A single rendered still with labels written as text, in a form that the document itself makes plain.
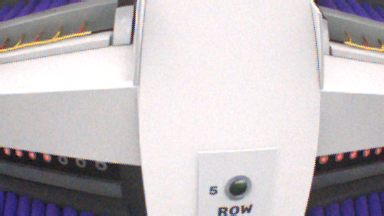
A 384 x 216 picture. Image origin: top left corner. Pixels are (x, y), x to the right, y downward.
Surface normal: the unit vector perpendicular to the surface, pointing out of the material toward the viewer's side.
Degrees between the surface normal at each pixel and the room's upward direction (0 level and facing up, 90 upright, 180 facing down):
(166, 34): 90
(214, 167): 90
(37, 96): 110
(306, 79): 90
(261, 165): 90
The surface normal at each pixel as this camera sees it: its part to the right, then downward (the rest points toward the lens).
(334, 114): 0.00, 0.49
